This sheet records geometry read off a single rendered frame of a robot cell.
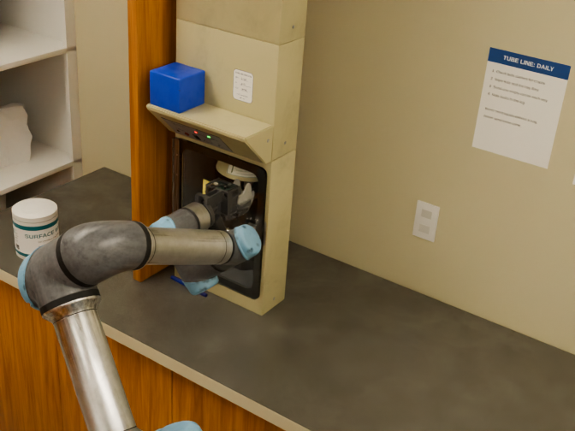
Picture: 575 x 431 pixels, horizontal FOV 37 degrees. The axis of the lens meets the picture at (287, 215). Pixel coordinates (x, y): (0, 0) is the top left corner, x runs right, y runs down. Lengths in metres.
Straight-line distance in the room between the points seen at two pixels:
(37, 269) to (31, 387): 1.22
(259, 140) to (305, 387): 0.62
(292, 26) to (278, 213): 0.50
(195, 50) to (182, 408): 0.94
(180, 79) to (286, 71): 0.26
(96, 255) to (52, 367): 1.15
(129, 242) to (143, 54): 0.76
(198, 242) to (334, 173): 0.92
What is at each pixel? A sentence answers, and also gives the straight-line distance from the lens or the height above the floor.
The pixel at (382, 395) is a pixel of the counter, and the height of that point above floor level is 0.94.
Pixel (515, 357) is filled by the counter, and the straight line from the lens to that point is 2.39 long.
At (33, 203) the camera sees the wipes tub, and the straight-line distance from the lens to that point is 2.66.
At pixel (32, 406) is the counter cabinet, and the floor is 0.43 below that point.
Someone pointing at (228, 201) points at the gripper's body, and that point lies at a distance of 2.07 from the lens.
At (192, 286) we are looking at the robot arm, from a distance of 1.96.
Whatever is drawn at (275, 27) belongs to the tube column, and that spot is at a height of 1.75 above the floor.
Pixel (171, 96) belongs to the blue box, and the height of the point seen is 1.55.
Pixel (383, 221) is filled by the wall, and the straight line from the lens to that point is 2.57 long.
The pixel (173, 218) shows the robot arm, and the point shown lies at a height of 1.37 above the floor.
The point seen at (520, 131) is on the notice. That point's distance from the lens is 2.29.
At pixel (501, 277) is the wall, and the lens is 2.47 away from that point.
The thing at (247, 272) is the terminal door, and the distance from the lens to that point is 2.33.
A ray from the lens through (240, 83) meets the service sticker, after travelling 2.14.
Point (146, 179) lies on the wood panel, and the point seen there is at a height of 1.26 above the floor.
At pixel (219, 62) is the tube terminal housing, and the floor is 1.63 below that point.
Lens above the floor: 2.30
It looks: 28 degrees down
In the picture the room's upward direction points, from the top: 4 degrees clockwise
